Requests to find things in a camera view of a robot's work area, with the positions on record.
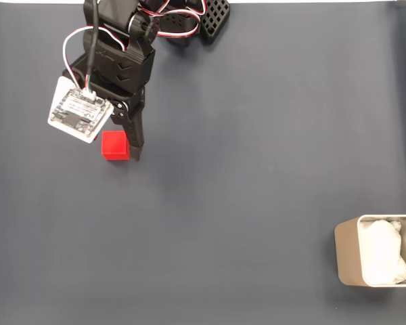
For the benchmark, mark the red cube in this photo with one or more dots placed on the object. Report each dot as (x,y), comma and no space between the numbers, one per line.
(116,149)

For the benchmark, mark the beige metal box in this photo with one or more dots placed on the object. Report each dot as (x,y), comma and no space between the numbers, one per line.
(346,254)

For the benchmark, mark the white crumpled tissue paper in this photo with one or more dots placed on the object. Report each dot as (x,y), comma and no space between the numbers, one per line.
(382,250)

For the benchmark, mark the camera board on white mount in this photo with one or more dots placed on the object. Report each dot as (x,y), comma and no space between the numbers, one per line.
(78,111)

